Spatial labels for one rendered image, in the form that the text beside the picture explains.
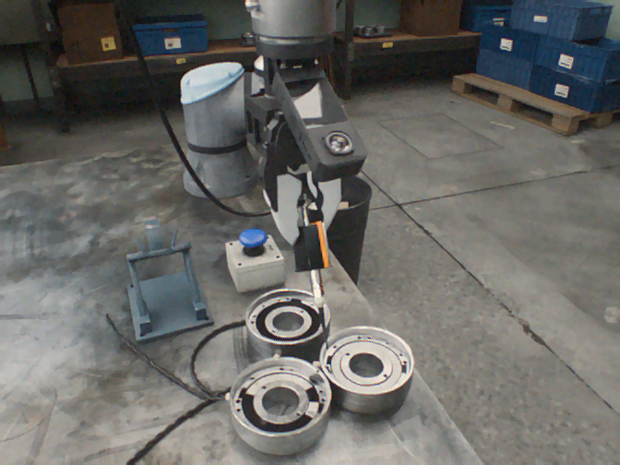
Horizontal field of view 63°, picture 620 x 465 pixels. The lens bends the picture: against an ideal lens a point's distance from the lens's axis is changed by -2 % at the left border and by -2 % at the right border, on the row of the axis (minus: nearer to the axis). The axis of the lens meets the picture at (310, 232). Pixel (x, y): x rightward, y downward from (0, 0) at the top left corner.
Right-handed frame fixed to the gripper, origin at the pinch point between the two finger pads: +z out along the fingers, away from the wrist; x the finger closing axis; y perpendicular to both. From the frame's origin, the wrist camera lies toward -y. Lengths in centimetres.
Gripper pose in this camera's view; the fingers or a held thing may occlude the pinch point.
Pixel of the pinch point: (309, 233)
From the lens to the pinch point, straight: 55.3
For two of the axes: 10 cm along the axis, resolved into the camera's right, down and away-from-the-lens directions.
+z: 0.2, 8.5, 5.3
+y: -4.5, -4.7, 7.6
